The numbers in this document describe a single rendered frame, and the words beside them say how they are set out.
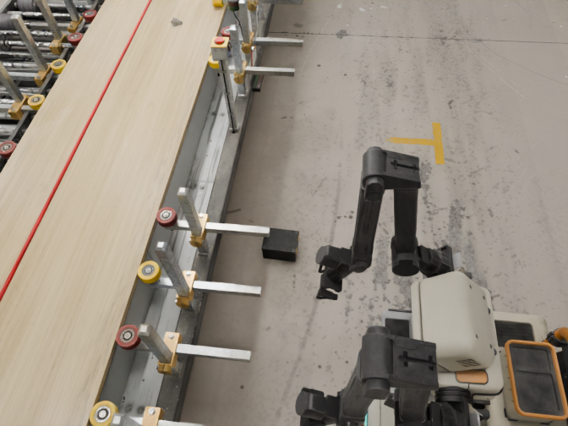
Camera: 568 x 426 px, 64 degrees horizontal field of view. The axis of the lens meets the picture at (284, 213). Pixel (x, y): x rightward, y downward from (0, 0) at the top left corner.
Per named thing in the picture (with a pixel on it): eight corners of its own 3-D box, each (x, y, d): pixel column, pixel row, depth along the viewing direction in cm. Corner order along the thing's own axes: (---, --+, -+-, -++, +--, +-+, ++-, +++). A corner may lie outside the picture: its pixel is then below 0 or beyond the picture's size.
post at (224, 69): (239, 126, 240) (227, 52, 203) (237, 133, 237) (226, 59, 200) (231, 125, 240) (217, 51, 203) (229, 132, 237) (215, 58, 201)
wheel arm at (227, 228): (270, 232, 188) (269, 226, 185) (269, 238, 186) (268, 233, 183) (167, 223, 192) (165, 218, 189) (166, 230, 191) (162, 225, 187)
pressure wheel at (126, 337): (126, 359, 162) (115, 349, 152) (125, 338, 166) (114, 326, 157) (149, 353, 163) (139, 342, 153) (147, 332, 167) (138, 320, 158)
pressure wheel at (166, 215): (167, 241, 189) (161, 226, 180) (159, 227, 193) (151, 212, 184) (185, 231, 192) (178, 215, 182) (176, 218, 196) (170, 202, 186)
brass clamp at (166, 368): (183, 338, 166) (181, 333, 162) (175, 375, 159) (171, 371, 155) (167, 336, 167) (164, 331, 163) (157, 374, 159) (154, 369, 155)
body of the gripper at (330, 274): (321, 287, 144) (333, 279, 138) (323, 259, 150) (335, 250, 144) (338, 293, 146) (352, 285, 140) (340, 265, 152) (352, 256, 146)
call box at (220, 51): (231, 51, 204) (228, 36, 198) (228, 62, 200) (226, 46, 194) (215, 51, 205) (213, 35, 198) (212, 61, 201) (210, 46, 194)
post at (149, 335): (185, 370, 175) (150, 324, 136) (182, 379, 174) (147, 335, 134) (176, 369, 176) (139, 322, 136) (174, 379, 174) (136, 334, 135)
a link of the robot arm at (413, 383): (448, 390, 72) (443, 329, 77) (359, 385, 75) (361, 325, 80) (428, 441, 107) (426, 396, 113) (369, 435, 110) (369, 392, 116)
